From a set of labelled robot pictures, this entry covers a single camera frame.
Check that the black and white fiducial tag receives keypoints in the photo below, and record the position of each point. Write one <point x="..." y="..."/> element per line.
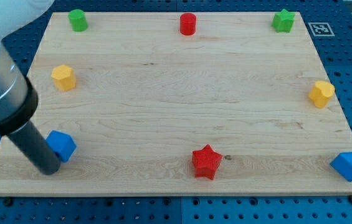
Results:
<point x="321" y="29"/>

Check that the green cylinder block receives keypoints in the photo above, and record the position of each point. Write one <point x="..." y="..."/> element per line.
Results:
<point x="78" y="20"/>

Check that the blue cube block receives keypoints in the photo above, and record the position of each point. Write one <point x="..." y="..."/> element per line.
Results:
<point x="61" y="144"/>

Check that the yellow hexagon block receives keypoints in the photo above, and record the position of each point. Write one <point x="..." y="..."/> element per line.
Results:
<point x="64" y="77"/>

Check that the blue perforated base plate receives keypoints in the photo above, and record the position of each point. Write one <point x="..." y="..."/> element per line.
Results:
<point x="336" y="55"/>

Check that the green star block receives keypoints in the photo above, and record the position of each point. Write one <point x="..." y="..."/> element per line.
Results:
<point x="283" y="21"/>

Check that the blue pentagon block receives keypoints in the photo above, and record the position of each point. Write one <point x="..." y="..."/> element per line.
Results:
<point x="342" y="163"/>

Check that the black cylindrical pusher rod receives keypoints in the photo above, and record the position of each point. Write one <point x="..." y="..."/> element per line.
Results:
<point x="31" y="143"/>

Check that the red cylinder block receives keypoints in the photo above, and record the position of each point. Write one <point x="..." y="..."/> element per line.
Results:
<point x="187" y="23"/>

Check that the yellow heart block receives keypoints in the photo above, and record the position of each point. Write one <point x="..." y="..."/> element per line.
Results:
<point x="321" y="93"/>

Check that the red star block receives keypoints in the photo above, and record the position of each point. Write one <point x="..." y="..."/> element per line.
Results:
<point x="206" y="161"/>

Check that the wooden board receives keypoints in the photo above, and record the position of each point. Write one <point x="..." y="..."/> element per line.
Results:
<point x="147" y="96"/>

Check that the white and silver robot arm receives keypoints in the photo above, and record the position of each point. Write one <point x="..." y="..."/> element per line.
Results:
<point x="18" y="98"/>

